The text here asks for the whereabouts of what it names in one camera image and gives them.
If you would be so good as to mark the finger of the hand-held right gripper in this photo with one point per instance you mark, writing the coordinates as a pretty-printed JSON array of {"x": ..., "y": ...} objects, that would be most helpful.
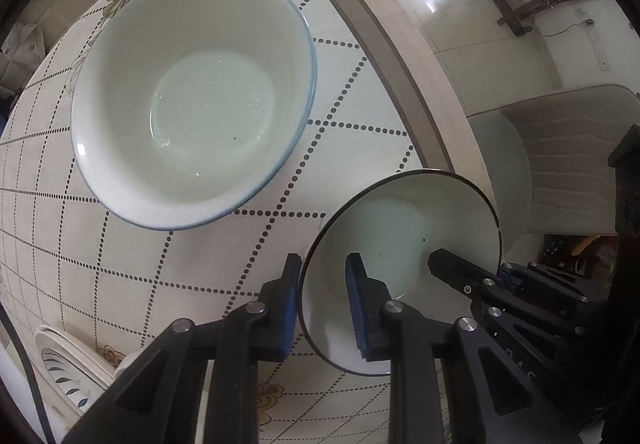
[
  {"x": 545, "y": 286},
  {"x": 450, "y": 269}
]

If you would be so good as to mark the white bowl light blue rim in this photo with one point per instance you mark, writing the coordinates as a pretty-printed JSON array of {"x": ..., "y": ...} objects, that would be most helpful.
[{"x": 200, "y": 99}]

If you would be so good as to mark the grey upholstered chair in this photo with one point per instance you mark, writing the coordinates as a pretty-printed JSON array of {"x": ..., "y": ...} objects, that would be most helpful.
[{"x": 565, "y": 149}]

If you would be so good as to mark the diamond pattern floral tablecloth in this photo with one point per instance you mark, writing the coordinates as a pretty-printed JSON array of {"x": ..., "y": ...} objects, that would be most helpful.
[{"x": 150, "y": 274}]

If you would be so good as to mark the white bowl black rim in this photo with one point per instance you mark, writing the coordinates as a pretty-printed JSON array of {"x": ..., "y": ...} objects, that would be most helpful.
[{"x": 400, "y": 234}]

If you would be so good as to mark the white plate grey pattern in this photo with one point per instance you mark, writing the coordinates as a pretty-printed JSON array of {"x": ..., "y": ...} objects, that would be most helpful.
[{"x": 102, "y": 358}]

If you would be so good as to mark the white plate blue striped rim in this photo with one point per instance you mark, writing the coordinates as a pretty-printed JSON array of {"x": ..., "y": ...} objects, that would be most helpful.
[{"x": 65, "y": 369}]

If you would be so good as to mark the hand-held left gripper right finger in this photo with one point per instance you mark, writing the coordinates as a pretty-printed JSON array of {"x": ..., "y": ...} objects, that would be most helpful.
[{"x": 357, "y": 311}]

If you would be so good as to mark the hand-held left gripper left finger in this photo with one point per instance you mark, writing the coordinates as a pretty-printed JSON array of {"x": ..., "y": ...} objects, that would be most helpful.
[{"x": 287, "y": 311}]

